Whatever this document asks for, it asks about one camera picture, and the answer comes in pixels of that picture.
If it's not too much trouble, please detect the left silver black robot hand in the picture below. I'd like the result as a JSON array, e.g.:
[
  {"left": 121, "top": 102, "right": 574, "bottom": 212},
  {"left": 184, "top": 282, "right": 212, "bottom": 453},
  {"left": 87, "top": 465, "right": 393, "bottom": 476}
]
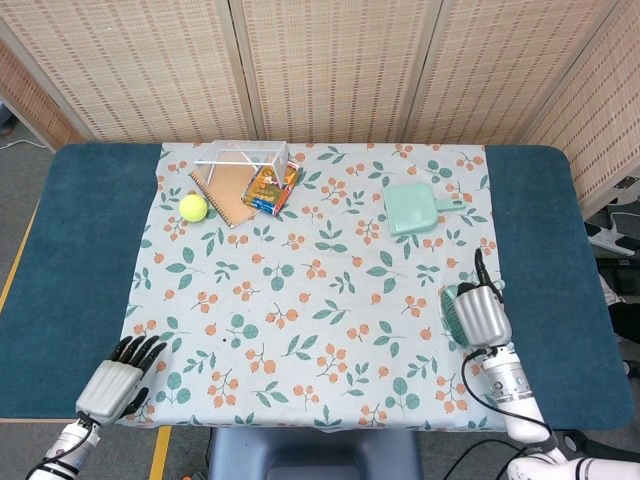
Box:
[{"left": 74, "top": 335, "right": 168, "bottom": 426}]

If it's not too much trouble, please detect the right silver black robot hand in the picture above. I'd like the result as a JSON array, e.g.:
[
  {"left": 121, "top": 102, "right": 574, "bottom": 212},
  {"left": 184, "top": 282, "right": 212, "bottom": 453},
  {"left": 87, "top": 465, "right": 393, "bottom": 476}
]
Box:
[{"left": 451, "top": 248, "right": 513, "bottom": 348}]

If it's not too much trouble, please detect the green plastic brush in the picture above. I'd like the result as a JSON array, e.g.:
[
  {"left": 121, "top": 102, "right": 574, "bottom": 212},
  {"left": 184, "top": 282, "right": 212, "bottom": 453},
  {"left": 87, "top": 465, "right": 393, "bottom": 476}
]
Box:
[{"left": 439, "top": 279, "right": 507, "bottom": 348}]

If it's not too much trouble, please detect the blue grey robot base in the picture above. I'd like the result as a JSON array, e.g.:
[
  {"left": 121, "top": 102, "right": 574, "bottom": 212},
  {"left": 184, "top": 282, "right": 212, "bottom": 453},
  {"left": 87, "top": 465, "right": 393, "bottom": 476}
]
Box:
[{"left": 207, "top": 424, "right": 424, "bottom": 480}]

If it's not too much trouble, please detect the mint green dustpan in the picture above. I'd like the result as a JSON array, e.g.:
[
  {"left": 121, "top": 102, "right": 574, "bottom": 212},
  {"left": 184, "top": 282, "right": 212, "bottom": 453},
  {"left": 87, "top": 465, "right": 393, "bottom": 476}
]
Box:
[{"left": 382, "top": 182, "right": 468, "bottom": 237}]

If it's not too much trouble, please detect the white power strip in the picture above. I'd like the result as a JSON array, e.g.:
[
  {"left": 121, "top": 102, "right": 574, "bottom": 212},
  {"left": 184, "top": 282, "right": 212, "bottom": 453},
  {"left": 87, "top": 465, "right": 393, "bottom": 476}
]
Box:
[{"left": 585, "top": 219, "right": 640, "bottom": 259}]

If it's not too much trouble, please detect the black caster wheel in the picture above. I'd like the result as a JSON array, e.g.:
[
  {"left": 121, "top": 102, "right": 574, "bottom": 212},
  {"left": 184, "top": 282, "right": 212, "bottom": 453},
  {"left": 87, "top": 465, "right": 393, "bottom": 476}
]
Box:
[{"left": 562, "top": 429, "right": 589, "bottom": 454}]

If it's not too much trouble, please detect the floral printed tablecloth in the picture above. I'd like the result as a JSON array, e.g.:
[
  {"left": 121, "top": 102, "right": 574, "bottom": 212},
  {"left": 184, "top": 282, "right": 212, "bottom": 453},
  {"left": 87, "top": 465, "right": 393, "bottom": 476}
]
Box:
[{"left": 119, "top": 142, "right": 534, "bottom": 434}]

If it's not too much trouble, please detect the yellow tennis ball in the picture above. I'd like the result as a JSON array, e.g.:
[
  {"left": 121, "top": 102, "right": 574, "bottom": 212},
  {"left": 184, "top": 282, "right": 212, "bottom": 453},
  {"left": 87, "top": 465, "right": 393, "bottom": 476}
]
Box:
[{"left": 178, "top": 193, "right": 210, "bottom": 223}]

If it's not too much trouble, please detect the brown spiral notebook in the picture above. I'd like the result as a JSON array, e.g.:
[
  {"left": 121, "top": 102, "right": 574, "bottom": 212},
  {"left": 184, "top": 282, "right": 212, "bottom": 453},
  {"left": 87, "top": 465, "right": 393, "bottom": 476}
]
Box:
[{"left": 188, "top": 164, "right": 262, "bottom": 230}]

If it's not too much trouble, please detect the colourful snack packet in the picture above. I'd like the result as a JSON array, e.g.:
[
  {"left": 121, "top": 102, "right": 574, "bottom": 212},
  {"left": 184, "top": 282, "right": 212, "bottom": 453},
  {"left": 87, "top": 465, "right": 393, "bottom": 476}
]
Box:
[{"left": 241, "top": 162, "right": 305, "bottom": 216}]

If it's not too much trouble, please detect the clear plastic box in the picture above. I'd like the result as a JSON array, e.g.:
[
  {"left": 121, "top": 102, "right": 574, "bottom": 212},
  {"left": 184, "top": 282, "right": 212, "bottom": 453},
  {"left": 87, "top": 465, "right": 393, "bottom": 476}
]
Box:
[{"left": 194, "top": 139, "right": 293, "bottom": 192}]

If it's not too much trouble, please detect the woven bamboo folding screen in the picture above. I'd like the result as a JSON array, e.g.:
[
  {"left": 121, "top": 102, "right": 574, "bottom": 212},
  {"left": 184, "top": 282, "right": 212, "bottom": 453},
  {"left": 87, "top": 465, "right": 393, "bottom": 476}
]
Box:
[{"left": 0, "top": 0, "right": 640, "bottom": 217}]

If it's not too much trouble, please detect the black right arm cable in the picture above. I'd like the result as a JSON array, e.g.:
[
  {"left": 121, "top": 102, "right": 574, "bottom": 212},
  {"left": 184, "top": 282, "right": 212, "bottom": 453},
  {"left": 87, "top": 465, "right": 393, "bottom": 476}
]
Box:
[{"left": 461, "top": 348, "right": 554, "bottom": 444}]

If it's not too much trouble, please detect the black floor cable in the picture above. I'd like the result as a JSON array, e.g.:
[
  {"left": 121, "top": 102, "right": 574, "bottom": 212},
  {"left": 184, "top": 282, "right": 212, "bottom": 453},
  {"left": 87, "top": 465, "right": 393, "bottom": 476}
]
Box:
[{"left": 439, "top": 438, "right": 512, "bottom": 480}]

